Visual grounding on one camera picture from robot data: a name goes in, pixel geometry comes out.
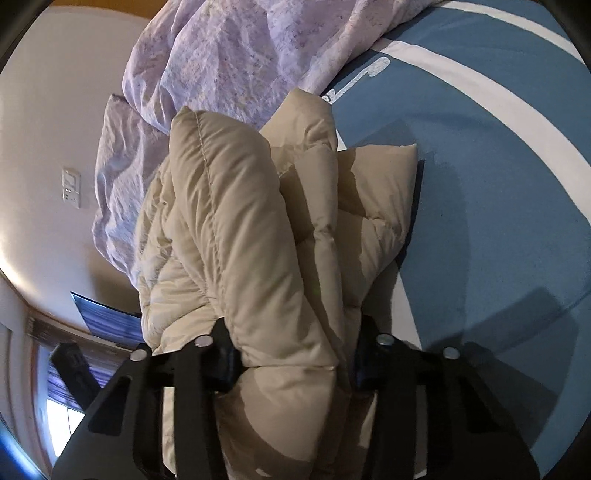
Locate wall-mounted flat television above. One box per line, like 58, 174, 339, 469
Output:
70, 291, 145, 348

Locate lavender pillow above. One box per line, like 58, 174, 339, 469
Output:
91, 94, 172, 291

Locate lavender floral duvet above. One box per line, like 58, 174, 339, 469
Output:
121, 0, 446, 139

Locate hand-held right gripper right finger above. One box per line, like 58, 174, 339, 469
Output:
352, 315, 541, 480

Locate blue bed sheet white stripes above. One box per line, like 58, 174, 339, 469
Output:
318, 0, 591, 480

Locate wooden curtain pelmet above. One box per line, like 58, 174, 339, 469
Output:
25, 311, 139, 356

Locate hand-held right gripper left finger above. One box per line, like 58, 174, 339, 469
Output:
51, 318, 246, 480

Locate beige puffer jacket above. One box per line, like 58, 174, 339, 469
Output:
136, 88, 419, 480

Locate white wall switch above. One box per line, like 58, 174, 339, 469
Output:
61, 167, 82, 208

